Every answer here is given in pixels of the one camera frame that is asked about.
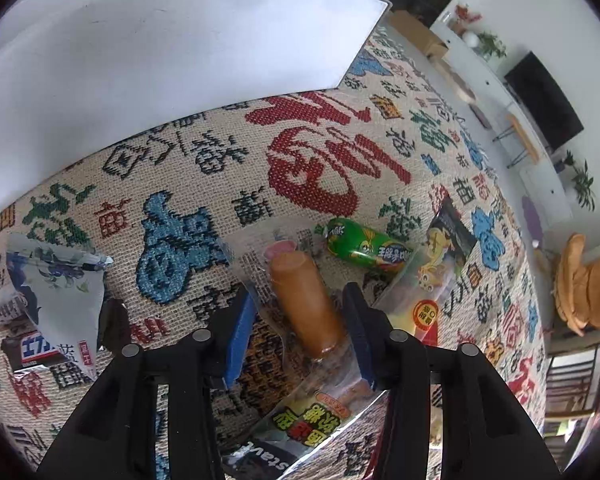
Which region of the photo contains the black television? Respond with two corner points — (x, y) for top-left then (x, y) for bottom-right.
(504, 51), (585, 152)

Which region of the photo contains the orange lounge chair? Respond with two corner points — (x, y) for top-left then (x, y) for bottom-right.
(552, 232), (600, 338)

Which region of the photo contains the red flower arrangement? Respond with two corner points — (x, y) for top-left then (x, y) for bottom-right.
(455, 2), (483, 36)

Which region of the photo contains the clear sausage packet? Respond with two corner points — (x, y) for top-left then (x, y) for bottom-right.
(220, 227), (396, 480)

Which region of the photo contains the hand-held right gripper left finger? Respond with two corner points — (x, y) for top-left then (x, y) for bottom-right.
(36, 285), (258, 480)

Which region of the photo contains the white floral triangular packet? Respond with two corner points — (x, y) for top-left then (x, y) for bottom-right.
(5, 232), (115, 381)

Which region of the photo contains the red white snack packet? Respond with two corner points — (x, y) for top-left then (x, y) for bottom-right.
(0, 295), (28, 333)

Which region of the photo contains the green wrapped sausage snack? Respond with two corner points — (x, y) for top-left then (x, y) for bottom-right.
(326, 217), (413, 273)

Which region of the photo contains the cardboard box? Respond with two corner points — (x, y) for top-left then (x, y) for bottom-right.
(387, 10), (451, 61)

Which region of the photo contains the wooden hairpin leg stool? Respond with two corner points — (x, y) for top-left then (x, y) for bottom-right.
(492, 112), (541, 168)

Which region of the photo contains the green potted plant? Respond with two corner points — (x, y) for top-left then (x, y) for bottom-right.
(475, 31), (508, 63)

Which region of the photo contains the yellow clear snack packet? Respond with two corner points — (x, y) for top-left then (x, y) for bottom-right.
(375, 197), (478, 348)

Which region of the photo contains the dark wooden chair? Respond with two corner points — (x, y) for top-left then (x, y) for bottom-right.
(545, 340), (600, 416)

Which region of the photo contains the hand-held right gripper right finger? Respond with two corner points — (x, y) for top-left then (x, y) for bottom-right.
(341, 282), (563, 480)

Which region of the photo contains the black snack packet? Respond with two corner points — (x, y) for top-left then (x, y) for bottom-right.
(97, 297), (132, 356)

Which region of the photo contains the white media cabinet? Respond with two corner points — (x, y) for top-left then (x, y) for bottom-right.
(430, 10), (573, 226)

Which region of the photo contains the large leafy potted plant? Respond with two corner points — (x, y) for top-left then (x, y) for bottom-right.
(572, 160), (596, 211)

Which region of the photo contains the dark chocolate bar packet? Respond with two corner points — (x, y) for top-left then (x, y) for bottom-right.
(0, 330), (68, 373)

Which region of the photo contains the white box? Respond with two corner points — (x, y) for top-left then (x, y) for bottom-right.
(0, 0), (393, 233)

